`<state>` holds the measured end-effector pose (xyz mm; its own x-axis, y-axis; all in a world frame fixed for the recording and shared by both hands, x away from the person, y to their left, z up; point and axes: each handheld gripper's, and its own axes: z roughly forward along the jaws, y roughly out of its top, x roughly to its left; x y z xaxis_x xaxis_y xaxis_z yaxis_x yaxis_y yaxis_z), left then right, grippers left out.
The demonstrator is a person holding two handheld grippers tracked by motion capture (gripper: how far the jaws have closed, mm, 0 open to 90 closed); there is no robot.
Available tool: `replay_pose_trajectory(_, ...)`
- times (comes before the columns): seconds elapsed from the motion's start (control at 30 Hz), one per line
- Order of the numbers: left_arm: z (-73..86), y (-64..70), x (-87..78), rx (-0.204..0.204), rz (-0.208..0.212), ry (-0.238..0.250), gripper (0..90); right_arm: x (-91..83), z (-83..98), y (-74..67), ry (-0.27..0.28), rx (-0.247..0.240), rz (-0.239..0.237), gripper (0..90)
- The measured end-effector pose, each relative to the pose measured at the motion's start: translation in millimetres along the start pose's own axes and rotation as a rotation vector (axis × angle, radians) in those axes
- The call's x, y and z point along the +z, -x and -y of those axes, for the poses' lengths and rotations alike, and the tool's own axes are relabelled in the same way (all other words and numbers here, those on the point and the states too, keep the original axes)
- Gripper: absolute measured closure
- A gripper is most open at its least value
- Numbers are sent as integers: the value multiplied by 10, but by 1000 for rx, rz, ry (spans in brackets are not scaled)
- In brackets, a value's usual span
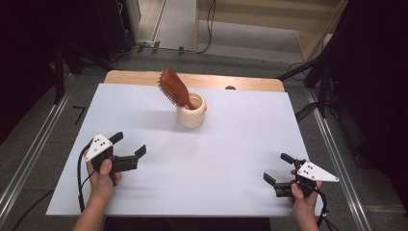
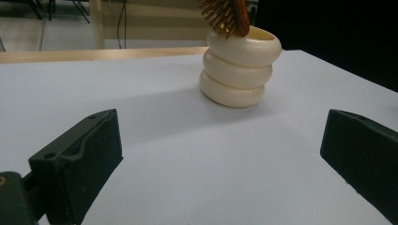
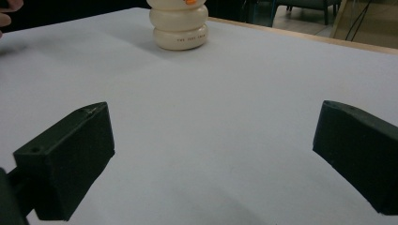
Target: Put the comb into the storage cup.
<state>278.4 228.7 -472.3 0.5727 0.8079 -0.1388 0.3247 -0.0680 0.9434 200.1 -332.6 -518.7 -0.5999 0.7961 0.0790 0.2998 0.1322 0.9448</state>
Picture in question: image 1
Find person's left hand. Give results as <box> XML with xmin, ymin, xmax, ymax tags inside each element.
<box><xmin>83</xmin><ymin>148</ymin><xmax>123</xmax><ymax>204</ymax></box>

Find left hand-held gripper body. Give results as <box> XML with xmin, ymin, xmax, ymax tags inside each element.
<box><xmin>84</xmin><ymin>133</ymin><xmax>140</xmax><ymax>188</ymax></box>

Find black hanging cable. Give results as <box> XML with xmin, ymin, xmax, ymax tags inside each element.
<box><xmin>195</xmin><ymin>0</ymin><xmax>217</xmax><ymax>54</ymax></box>

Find black metal stand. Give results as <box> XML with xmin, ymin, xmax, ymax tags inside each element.
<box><xmin>52</xmin><ymin>40</ymin><xmax>114</xmax><ymax>105</ymax></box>
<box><xmin>277</xmin><ymin>32</ymin><xmax>342</xmax><ymax>119</ymax></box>

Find person's dark clothing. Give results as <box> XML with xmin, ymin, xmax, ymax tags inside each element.
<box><xmin>103</xmin><ymin>217</ymin><xmax>272</xmax><ymax>231</ymax></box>

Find black cabinet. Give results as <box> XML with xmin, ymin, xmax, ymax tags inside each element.
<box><xmin>94</xmin><ymin>0</ymin><xmax>137</xmax><ymax>62</ymax></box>

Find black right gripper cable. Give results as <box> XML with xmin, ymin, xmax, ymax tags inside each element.
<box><xmin>315</xmin><ymin>186</ymin><xmax>341</xmax><ymax>231</ymax></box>

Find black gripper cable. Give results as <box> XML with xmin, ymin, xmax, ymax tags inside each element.
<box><xmin>315</xmin><ymin>186</ymin><xmax>341</xmax><ymax>231</ymax></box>
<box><xmin>11</xmin><ymin>143</ymin><xmax>96</xmax><ymax>231</ymax></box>

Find person's right hand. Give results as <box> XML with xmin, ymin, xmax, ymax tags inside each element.
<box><xmin>288</xmin><ymin>168</ymin><xmax>323</xmax><ymax>222</ymax></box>

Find metal floor rail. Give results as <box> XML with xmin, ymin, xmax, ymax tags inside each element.
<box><xmin>303</xmin><ymin>88</ymin><xmax>373</xmax><ymax>231</ymax></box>
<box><xmin>0</xmin><ymin>72</ymin><xmax>77</xmax><ymax>223</ymax></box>

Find light wooden platform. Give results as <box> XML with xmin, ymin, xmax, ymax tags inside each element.
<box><xmin>194</xmin><ymin>0</ymin><xmax>349</xmax><ymax>63</ymax></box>

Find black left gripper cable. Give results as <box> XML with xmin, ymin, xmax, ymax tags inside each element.
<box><xmin>11</xmin><ymin>143</ymin><xmax>96</xmax><ymax>231</ymax></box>

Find wooden paddle hairbrush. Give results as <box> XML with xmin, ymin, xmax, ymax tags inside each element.
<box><xmin>157</xmin><ymin>66</ymin><xmax>197</xmax><ymax>111</ymax></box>

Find white table mat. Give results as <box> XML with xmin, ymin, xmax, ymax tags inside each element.
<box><xmin>46</xmin><ymin>83</ymin><xmax>317</xmax><ymax>218</ymax></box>

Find black floor cables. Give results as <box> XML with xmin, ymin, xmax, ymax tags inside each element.
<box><xmin>293</xmin><ymin>101</ymin><xmax>320</xmax><ymax>123</ymax></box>

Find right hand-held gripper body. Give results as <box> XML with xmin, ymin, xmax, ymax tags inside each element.
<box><xmin>273</xmin><ymin>158</ymin><xmax>341</xmax><ymax>198</ymax></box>

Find light wooden table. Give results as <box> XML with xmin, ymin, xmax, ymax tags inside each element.
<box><xmin>104</xmin><ymin>69</ymin><xmax>286</xmax><ymax>93</ymax></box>

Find cream ribbed cup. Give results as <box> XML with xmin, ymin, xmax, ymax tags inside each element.
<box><xmin>175</xmin><ymin>91</ymin><xmax>208</xmax><ymax>130</ymax></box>

